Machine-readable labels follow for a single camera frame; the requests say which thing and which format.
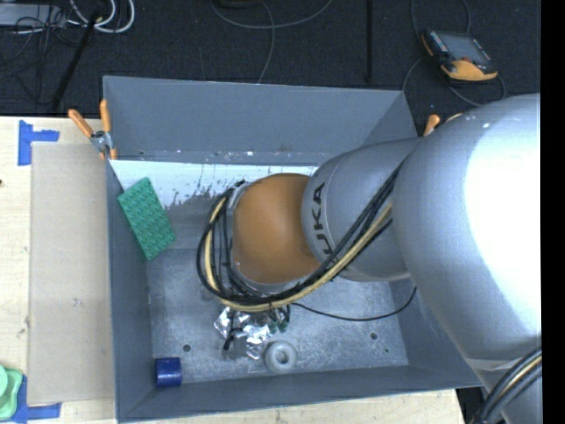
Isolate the blue cylinder block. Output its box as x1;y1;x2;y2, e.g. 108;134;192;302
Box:
153;356;184;389

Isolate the grey metal bin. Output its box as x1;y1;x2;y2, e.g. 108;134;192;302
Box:
102;75;487;424

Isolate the green studded flat block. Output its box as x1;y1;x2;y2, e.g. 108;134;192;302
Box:
116;177;177;262

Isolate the pale flat board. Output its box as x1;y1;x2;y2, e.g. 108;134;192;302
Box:
26;141;117;408

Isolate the grey ring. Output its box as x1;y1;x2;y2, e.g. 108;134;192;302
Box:
264;341;298;375

